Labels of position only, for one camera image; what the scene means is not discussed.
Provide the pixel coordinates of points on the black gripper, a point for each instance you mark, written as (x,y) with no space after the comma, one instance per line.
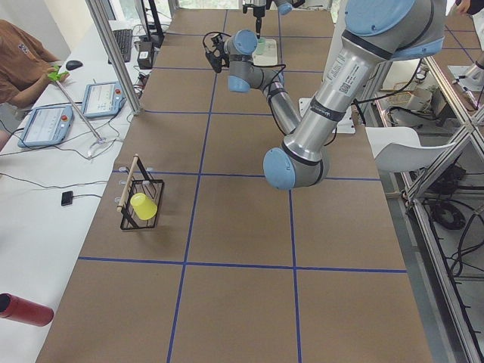
(258,15)
(220,59)

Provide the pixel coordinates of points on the green cup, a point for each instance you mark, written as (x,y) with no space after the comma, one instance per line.
(260,48)

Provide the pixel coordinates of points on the cream rabbit tray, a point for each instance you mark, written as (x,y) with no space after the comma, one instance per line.
(270,56)

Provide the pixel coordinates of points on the yellow cup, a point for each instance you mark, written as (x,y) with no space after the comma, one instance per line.
(143,206)

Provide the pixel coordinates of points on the black keyboard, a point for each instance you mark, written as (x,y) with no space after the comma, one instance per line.
(123,38)

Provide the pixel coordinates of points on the far blue teach pendant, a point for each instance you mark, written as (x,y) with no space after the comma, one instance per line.
(102,100)

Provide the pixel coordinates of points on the blue teach pendant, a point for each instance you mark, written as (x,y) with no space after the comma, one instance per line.
(46,126)
(102,100)

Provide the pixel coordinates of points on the black computer mouse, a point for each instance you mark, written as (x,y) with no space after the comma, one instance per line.
(73,64)

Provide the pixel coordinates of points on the near blue teach pendant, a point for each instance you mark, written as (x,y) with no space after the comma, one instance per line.
(46,126)

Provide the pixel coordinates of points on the person in brown shirt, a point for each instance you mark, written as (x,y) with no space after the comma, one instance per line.
(25,66)

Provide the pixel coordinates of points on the white chair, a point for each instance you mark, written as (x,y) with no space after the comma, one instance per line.
(398,149)

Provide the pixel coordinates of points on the small black puck device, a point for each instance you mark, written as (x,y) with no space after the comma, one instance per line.
(66,198)

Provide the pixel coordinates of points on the red bottle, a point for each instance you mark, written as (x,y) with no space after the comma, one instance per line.
(21,310)

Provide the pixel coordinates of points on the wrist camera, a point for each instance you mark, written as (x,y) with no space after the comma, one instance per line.
(217,38)

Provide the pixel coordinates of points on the aluminium frame post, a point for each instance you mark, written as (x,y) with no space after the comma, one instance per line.
(99,16)

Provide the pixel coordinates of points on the black wire cup rack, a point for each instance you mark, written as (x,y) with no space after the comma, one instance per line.
(139,180)

